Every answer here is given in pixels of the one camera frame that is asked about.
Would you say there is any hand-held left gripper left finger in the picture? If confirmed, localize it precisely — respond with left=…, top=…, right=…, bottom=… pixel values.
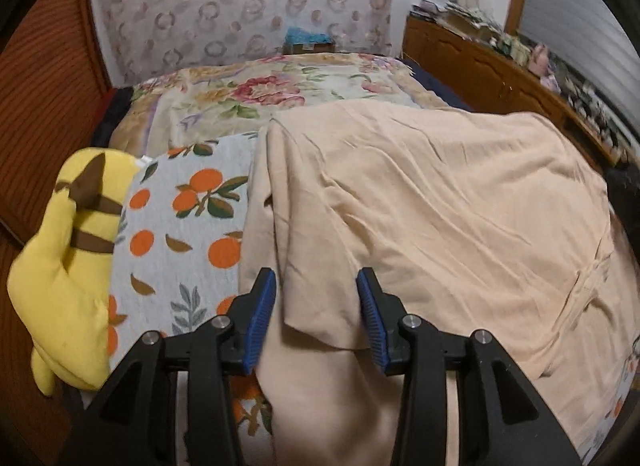
left=60, top=267, right=277, bottom=466

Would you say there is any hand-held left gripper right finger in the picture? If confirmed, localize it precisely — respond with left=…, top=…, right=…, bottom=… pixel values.
left=355, top=267, right=583, bottom=466

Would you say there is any beige t-shirt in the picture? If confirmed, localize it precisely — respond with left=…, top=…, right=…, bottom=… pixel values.
left=239, top=98, right=640, bottom=466

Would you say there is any orange fruit print bed sheet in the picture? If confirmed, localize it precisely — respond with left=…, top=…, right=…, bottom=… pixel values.
left=82, top=136, right=640, bottom=466

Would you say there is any yellow plush toy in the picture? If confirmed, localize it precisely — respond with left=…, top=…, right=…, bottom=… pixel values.
left=7, top=147, right=151, bottom=397

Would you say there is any floral blanket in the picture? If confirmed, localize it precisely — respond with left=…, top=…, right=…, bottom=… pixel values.
left=110, top=53, right=451, bottom=157

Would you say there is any wooden sideboard cabinet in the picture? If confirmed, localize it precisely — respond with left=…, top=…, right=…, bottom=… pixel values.
left=402, top=16, right=631, bottom=167

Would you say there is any cardboard box with blue cloth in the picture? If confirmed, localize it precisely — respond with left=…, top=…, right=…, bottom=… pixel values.
left=282, top=26, right=336, bottom=55

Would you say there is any open cardboard box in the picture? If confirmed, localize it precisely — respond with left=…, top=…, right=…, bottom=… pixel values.
left=440, top=10, right=496, bottom=39

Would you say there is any circle patterned sheer curtain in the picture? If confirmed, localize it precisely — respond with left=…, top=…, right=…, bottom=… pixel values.
left=87, top=0, right=408, bottom=86

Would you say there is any wooden louvered wardrobe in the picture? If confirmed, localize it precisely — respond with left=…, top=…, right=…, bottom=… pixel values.
left=0, top=0, right=113, bottom=466

